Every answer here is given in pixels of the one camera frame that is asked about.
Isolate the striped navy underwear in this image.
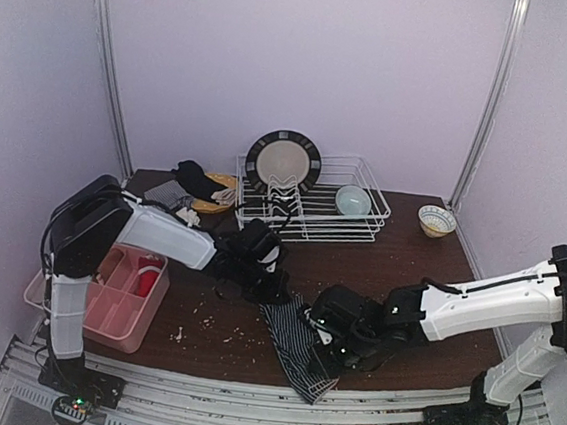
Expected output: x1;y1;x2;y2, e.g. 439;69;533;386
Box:
259;296;338;404

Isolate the red white-trimmed underwear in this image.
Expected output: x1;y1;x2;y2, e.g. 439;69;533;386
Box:
132;255;164;298

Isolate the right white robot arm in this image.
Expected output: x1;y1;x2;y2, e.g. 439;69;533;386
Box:
299;244;567;407

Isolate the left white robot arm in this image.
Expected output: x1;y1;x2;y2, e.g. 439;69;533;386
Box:
39;174;290;366

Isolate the grey striped underwear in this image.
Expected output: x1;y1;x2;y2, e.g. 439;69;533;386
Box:
143;180;195;211

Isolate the white cream sock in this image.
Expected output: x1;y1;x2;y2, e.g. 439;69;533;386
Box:
211;188;236;206

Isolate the grey sock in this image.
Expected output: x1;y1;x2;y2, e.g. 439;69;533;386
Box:
175;207;201;227

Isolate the black sock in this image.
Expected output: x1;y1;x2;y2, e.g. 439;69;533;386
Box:
171;160;227;203

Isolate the black rimmed grey plate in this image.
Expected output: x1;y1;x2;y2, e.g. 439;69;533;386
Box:
244;130;323;193

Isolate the light blue bowl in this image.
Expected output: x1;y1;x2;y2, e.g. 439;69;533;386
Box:
335;185;372;216

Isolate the pink plastic organizer box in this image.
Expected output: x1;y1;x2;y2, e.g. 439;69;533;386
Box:
18;233;175;358

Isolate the patterned white yellow bowl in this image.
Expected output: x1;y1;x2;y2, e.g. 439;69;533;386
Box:
418;204;457;238

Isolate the white wire dish rack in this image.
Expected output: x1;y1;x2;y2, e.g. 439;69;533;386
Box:
235;154;391;243

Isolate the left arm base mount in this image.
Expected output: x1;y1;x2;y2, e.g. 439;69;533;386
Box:
38;363;125;425

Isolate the left metal frame post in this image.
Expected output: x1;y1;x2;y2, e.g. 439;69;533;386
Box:
94;0;134;179

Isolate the metal frame post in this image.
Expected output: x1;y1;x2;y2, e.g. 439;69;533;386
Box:
448;0;531;212
94;0;134;179

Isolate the right metal frame post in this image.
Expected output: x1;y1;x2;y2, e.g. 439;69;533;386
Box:
448;0;531;212

